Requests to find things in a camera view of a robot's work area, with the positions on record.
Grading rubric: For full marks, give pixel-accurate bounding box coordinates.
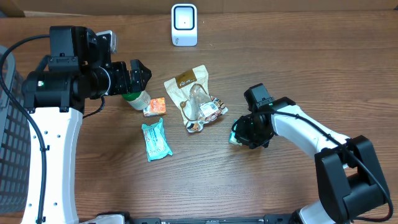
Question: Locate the grey plastic mesh basket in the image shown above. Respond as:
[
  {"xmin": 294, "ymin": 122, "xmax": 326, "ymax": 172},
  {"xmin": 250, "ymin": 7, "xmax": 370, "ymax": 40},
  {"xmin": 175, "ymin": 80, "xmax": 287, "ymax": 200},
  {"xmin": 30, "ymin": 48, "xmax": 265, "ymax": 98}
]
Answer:
[{"xmin": 0, "ymin": 44, "xmax": 35, "ymax": 215}]

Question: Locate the green blue tissue pack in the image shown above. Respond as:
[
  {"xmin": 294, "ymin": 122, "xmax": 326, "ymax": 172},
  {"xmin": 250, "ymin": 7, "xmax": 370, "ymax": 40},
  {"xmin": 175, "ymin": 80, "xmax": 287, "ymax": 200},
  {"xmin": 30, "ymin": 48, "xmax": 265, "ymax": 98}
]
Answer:
[{"xmin": 229, "ymin": 126, "xmax": 242, "ymax": 146}]

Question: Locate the white bottle green cap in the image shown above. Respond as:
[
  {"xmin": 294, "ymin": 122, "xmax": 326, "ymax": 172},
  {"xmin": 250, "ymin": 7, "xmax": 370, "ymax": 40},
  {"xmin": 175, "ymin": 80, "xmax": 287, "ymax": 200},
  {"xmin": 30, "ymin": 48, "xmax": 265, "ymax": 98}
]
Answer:
[{"xmin": 122, "ymin": 91, "xmax": 151, "ymax": 111}]

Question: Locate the orange tissue pack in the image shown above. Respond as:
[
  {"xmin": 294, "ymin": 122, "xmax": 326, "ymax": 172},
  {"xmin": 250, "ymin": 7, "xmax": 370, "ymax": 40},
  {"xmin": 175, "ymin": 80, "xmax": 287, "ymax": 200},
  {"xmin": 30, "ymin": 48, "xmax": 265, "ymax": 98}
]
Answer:
[{"xmin": 143, "ymin": 97, "xmax": 167, "ymax": 117}]

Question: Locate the teal wet wipes pack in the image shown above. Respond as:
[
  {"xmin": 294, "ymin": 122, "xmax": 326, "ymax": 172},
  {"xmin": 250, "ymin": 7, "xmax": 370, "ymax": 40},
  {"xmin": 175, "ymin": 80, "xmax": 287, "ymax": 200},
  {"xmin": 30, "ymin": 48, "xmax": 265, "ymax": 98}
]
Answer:
[{"xmin": 141, "ymin": 118, "xmax": 173, "ymax": 162}]

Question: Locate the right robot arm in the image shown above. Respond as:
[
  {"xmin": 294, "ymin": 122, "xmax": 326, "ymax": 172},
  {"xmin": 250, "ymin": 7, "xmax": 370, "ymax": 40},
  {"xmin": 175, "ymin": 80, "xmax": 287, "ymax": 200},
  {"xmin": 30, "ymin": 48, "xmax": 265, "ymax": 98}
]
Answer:
[{"xmin": 231, "ymin": 83, "xmax": 394, "ymax": 223}]

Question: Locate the beige snack bag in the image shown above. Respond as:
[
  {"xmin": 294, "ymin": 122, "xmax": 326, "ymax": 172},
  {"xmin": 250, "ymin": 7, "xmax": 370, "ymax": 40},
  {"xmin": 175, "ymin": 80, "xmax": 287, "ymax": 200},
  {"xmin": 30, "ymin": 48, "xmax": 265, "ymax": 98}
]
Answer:
[{"xmin": 164, "ymin": 65, "xmax": 228, "ymax": 133}]

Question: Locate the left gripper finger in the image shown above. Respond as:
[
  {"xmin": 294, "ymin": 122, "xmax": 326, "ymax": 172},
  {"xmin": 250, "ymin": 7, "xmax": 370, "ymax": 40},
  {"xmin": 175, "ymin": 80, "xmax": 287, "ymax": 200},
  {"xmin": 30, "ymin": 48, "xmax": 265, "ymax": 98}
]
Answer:
[
  {"xmin": 131, "ymin": 73, "xmax": 152, "ymax": 93},
  {"xmin": 130, "ymin": 59, "xmax": 149, "ymax": 77}
]

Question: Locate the white barcode scanner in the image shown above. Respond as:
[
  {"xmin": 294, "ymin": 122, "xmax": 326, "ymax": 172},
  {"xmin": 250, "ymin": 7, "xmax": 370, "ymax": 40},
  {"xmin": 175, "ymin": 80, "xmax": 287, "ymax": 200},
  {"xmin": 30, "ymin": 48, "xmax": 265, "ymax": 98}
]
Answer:
[{"xmin": 171, "ymin": 3, "xmax": 198, "ymax": 47}]

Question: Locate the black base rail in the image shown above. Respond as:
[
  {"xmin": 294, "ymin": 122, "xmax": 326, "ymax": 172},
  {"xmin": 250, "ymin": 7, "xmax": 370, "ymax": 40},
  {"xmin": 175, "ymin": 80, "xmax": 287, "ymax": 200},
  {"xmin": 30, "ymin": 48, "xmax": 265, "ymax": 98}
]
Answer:
[{"xmin": 96, "ymin": 212, "xmax": 312, "ymax": 224}]

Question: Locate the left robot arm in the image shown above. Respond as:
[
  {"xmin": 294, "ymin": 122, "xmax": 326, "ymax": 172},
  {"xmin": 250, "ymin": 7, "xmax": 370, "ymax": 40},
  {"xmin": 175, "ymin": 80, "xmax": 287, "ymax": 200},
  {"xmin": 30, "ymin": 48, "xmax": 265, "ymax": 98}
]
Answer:
[{"xmin": 22, "ymin": 26, "xmax": 152, "ymax": 223}]

